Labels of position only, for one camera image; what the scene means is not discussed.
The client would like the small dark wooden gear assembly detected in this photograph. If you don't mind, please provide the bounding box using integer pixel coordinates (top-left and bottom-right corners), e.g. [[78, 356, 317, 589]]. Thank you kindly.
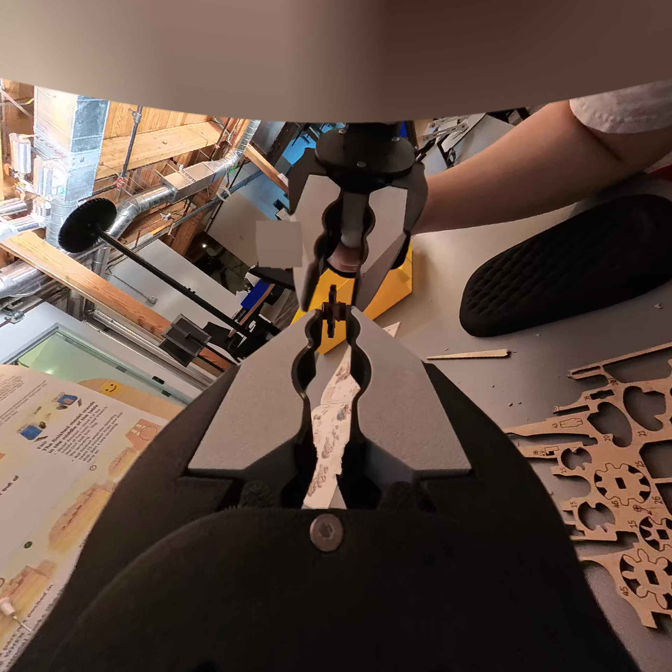
[[317, 283, 348, 338]]

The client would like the pointed wooden stick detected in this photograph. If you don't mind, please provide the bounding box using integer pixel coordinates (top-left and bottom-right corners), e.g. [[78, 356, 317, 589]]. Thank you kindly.
[[426, 348, 511, 361]]

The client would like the printed instruction poster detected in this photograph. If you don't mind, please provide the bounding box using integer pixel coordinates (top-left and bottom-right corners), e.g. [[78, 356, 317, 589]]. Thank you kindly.
[[0, 365, 169, 646]]

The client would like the silver ventilation duct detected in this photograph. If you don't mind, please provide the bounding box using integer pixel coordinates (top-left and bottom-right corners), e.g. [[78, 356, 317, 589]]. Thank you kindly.
[[0, 120, 262, 247]]

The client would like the grey metal bracket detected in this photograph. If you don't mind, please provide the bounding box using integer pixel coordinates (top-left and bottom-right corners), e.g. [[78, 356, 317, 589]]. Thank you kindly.
[[422, 113, 486, 138]]

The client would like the black square plate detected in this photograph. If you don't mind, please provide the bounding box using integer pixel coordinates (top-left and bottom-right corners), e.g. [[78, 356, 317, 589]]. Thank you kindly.
[[160, 314, 212, 368]]

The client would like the blue storage bin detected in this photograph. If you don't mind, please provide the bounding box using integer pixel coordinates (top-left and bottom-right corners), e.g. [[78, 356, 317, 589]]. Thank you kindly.
[[240, 282, 275, 312]]

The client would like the white illustrated instruction booklet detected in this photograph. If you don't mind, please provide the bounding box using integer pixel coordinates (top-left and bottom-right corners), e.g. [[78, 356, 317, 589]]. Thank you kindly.
[[302, 321, 401, 510]]

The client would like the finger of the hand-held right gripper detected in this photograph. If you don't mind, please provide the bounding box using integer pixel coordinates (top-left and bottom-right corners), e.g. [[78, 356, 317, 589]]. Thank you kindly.
[[356, 185, 410, 308], [290, 175, 337, 312]]

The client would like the person's right forearm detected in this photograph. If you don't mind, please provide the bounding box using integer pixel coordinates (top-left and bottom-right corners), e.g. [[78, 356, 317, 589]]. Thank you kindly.
[[415, 100, 638, 234]]

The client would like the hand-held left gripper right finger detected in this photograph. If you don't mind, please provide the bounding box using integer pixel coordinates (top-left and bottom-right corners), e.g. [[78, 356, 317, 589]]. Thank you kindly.
[[341, 306, 471, 481]]

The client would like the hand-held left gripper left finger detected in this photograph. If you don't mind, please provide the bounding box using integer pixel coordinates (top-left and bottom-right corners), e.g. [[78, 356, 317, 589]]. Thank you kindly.
[[187, 309, 322, 481]]

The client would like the white shirt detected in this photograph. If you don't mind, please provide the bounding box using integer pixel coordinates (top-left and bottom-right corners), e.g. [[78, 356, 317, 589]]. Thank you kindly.
[[569, 79, 672, 136]]

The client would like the white pin on thin wire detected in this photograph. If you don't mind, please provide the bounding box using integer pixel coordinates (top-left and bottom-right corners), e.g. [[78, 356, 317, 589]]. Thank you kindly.
[[0, 598, 32, 638]]

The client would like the glass window panel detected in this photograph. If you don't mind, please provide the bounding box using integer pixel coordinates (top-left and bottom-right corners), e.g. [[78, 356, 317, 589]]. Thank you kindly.
[[0, 320, 200, 405]]

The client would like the laser-cut wooden parts sheet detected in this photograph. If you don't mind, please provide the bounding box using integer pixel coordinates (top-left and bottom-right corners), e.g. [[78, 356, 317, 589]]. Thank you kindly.
[[504, 344, 672, 631]]

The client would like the yellow plastic bin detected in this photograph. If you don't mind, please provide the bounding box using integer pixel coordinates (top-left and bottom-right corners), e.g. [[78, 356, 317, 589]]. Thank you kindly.
[[304, 247, 415, 355]]

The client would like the person's right hand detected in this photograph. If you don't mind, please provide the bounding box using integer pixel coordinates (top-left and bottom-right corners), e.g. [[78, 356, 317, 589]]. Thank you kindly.
[[328, 244, 364, 274]]

